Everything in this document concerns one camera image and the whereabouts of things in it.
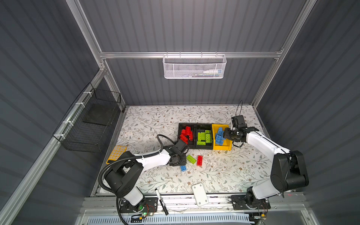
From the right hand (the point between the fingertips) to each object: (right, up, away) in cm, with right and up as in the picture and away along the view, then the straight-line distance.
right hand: (228, 134), depth 91 cm
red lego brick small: (-25, -2, +7) cm, 26 cm away
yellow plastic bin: (+1, -8, +5) cm, 9 cm away
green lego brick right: (-19, -2, +6) cm, 20 cm away
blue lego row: (-30, -21, -4) cm, 37 cm away
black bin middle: (-16, +3, +14) cm, 21 cm away
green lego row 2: (-13, -3, +7) cm, 15 cm away
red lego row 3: (-19, -17, -2) cm, 26 cm away
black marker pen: (-41, -35, -18) cm, 57 cm away
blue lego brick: (-5, -5, +5) cm, 9 cm away
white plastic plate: (-21, -32, -15) cm, 41 cm away
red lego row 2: (-29, -4, +5) cm, 30 cm away
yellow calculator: (-74, -12, +2) cm, 75 cm away
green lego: (-12, +1, +10) cm, 16 cm away
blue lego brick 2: (-4, +1, +7) cm, 8 cm away
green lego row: (-16, -2, +9) cm, 19 cm away
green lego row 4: (-25, -16, -2) cm, 30 cm away
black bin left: (-31, +4, +13) cm, 34 cm away
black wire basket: (-80, +7, -18) cm, 83 cm away
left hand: (-29, -18, -4) cm, 34 cm away
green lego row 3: (-17, -7, +5) cm, 19 cm away
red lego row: (-27, +2, +8) cm, 28 cm away
